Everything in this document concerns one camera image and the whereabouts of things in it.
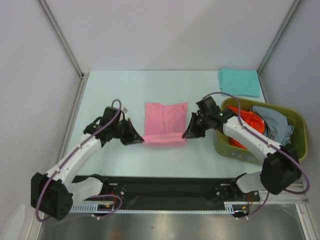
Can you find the grey slotted cable duct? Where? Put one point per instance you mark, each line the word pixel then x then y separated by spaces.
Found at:
pixel 107 207

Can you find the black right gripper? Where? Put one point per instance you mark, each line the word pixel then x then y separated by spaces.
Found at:
pixel 192 132

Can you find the orange t shirt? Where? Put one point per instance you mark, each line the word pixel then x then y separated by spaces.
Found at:
pixel 252 120

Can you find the grey blue t shirt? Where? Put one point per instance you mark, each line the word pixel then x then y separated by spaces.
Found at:
pixel 276 124

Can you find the left aluminium corner post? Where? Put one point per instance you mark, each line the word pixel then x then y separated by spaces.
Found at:
pixel 53 23

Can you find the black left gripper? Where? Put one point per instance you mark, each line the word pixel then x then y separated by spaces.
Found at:
pixel 132 136

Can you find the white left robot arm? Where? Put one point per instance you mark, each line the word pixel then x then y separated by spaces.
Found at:
pixel 55 192

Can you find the right aluminium corner post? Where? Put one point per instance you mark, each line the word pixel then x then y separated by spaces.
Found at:
pixel 281 30

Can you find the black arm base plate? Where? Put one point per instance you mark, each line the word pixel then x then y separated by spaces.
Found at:
pixel 173 191

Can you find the aluminium corner post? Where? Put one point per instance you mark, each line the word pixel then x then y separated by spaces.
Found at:
pixel 53 23
pixel 281 30

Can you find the aluminium frame rail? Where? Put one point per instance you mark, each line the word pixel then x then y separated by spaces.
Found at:
pixel 289 196

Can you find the pink t shirt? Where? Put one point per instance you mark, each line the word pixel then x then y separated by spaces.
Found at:
pixel 165 125

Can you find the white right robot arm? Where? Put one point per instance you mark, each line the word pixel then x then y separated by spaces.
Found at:
pixel 280 163

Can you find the folded teal t shirt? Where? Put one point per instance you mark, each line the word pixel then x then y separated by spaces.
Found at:
pixel 239 83

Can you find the olive green plastic basket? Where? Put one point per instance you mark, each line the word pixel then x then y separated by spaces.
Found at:
pixel 298 138

